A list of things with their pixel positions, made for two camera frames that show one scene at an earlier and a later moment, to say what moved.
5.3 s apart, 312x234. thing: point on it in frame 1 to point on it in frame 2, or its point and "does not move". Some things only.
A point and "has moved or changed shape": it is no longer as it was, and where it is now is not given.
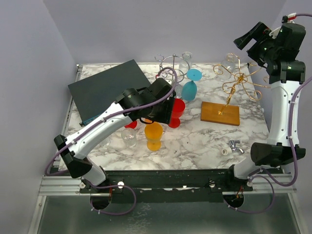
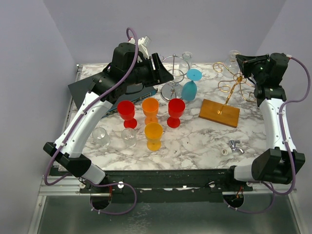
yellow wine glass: x=153 y=131 does not move
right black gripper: x=260 y=30 to x=246 y=63
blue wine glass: x=189 y=88 does not move
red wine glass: x=178 y=107 does not move
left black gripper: x=165 y=117 to x=162 y=74
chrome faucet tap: x=232 y=143 does not move
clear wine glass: x=129 y=136 does not move
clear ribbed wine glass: x=228 y=66 has moved or changed shape
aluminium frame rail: x=64 y=186 does not move
